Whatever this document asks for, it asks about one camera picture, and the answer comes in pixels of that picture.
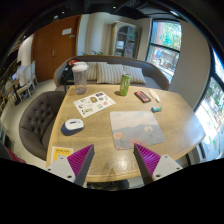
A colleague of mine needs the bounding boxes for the clear plastic shaker bottle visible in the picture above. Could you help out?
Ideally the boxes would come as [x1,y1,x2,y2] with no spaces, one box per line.
[72,62,88,95]

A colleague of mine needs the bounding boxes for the black and red phone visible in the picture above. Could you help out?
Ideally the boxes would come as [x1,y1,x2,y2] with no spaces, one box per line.
[134,91,151,103]

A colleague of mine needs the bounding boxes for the striped cushion left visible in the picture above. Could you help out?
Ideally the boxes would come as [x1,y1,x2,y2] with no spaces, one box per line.
[85,62,99,81]

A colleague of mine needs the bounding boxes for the striped cushion middle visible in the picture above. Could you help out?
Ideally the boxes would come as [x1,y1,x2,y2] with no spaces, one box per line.
[97,63,124,84]

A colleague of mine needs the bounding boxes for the pastel landscape mouse pad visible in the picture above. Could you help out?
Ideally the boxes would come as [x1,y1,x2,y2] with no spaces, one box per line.
[110,111,165,150]

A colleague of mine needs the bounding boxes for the white and blue computer mouse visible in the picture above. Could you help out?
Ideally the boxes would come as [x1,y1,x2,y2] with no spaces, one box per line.
[61,119,84,136]

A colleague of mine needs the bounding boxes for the grey curved sofa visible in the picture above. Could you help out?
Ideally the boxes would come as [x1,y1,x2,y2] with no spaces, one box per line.
[53,54,171,92]

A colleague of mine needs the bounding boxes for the striped cushion right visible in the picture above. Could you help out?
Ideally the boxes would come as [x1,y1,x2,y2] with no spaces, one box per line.
[123,65,146,84]

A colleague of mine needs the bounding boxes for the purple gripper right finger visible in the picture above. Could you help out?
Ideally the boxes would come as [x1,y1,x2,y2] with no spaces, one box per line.
[133,143,183,186]

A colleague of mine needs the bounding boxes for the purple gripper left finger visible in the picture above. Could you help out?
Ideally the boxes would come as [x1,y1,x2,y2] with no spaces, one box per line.
[46,143,96,187]

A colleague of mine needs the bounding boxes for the white sticker sheet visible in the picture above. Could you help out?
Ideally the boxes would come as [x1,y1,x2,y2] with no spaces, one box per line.
[73,92,115,118]

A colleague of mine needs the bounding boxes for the small teal eraser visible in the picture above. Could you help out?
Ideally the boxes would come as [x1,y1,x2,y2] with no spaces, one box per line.
[151,106,162,113]

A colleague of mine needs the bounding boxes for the glass door cabinet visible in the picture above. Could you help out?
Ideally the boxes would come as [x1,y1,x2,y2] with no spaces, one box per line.
[109,21,141,59]

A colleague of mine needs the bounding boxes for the wooden door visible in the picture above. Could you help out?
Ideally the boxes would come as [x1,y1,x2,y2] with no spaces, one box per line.
[32,15,81,82]

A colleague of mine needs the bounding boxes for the grey tufted armchair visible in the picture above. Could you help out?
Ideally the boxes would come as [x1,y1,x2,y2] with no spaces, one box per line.
[19,91,65,160]

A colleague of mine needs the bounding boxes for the black backpack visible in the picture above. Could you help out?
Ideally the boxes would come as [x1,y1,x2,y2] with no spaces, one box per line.
[61,58,79,85]

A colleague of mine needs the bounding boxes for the striped cushion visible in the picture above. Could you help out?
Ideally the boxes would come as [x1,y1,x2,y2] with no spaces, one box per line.
[85,62,99,81]
[97,63,124,84]
[123,65,146,84]

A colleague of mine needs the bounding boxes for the yellow booklet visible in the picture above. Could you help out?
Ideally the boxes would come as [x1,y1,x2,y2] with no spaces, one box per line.
[50,146,74,162]

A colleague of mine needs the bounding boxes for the white tube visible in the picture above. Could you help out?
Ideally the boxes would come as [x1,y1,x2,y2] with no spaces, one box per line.
[148,89,160,103]

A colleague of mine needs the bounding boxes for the green drink can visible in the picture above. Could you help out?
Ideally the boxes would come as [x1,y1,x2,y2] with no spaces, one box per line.
[120,74,131,96]

